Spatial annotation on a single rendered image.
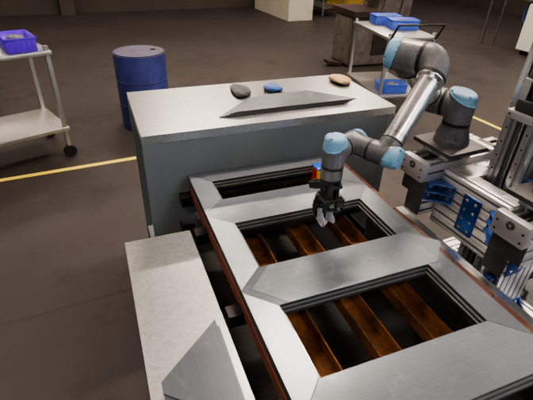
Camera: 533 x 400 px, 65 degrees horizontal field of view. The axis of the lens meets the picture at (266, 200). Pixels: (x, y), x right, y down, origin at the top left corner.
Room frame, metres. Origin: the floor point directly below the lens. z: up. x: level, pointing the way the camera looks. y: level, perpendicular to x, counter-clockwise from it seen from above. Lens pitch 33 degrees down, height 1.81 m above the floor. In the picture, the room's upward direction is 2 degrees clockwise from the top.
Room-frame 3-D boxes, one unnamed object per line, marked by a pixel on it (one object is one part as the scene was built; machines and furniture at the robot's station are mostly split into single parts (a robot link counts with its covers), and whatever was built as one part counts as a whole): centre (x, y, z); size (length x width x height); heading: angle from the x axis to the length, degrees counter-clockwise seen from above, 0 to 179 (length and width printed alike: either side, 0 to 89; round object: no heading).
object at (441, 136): (1.73, -0.81, 1.09); 0.15 x 0.15 x 0.10
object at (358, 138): (1.30, -0.29, 1.20); 0.11 x 0.11 x 0.08; 50
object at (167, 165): (1.90, -0.05, 0.50); 1.30 x 0.04 x 1.01; 112
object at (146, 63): (4.25, 1.31, 0.39); 0.51 x 0.51 x 0.77
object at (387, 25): (5.08, -1.39, 0.52); 1.11 x 0.65 x 1.05; 19
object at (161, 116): (2.16, 0.06, 1.03); 1.30 x 0.60 x 0.04; 112
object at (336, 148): (1.24, -0.22, 1.21); 0.09 x 0.08 x 0.11; 140
